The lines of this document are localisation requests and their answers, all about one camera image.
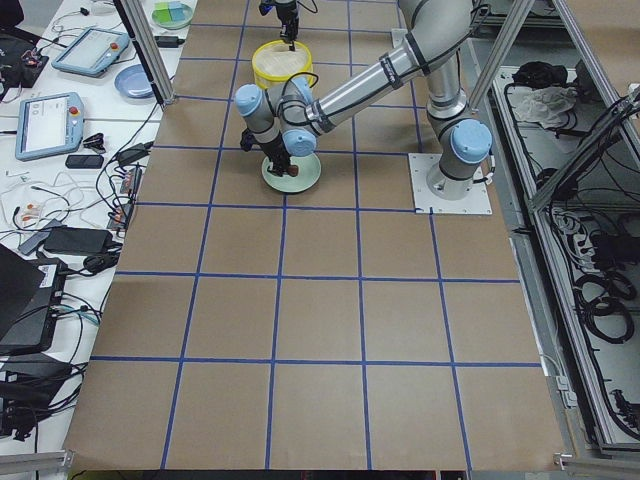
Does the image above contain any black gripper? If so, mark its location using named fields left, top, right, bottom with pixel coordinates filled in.
left=263, top=141, right=291, bottom=176
left=277, top=4, right=299, bottom=45

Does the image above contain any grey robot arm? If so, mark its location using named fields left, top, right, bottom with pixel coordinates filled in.
left=234, top=1, right=489, bottom=181
left=274, top=0, right=299, bottom=50

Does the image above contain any yellow bamboo steamer basket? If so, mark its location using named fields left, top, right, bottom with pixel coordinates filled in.
left=251, top=40, right=313, bottom=89

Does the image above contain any pale green plate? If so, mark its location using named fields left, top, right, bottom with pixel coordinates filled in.
left=262, top=152, right=323, bottom=195

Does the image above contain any green bowl with sponges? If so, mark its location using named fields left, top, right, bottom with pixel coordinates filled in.
left=151, top=1, right=194, bottom=30

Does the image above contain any black power adapter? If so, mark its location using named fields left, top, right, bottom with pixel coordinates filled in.
left=154, top=35, right=185, bottom=49

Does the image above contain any blue plate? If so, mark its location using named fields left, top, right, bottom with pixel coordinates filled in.
left=114, top=64, right=154, bottom=99

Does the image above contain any blue teach pendant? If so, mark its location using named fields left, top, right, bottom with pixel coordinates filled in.
left=15, top=92, right=84, bottom=161
left=52, top=27, right=130, bottom=78

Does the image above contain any black laptop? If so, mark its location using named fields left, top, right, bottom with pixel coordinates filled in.
left=1, top=246, right=66, bottom=356

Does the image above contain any aluminium frame post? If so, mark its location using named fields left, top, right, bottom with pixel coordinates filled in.
left=114, top=0, right=175, bottom=109

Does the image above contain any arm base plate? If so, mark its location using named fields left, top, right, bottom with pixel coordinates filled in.
left=408, top=153, right=493, bottom=216

